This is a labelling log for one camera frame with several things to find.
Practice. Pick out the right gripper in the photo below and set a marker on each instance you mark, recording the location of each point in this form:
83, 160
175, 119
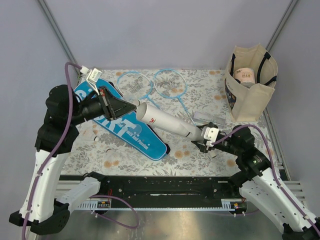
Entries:
204, 149

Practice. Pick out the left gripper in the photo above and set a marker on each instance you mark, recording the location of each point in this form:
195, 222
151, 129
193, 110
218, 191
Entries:
113, 108

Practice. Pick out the white shuttlecock tube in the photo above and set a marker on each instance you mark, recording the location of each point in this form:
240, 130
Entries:
160, 119

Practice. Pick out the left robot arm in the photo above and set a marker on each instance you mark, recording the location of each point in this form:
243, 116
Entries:
42, 212

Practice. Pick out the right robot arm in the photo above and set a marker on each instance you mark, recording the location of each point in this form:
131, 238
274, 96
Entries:
259, 182

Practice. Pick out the left blue badminton racket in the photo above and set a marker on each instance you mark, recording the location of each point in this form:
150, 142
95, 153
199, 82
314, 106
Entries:
134, 85

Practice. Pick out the blue badminton racket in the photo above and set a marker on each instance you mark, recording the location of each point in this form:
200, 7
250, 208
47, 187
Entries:
171, 86
134, 85

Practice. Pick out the right blue badminton racket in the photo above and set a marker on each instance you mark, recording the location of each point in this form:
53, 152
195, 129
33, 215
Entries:
171, 86

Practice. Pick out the blue racket cover bag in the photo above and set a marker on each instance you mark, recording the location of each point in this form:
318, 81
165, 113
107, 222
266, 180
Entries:
126, 133

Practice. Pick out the floral table mat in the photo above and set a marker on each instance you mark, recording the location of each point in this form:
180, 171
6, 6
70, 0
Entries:
205, 94

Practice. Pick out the paper roll in tote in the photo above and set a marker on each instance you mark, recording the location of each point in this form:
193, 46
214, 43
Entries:
245, 75

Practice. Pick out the beige canvas tote bag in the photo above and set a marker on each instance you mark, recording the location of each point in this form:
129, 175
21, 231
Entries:
247, 102

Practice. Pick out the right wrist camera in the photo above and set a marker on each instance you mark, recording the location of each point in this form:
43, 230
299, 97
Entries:
210, 133

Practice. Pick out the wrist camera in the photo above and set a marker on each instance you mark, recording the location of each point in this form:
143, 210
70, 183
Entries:
210, 133
91, 76

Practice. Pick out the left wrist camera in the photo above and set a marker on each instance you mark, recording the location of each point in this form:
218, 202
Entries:
91, 76

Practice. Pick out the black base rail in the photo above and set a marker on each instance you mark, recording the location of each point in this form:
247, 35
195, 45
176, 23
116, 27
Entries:
197, 193

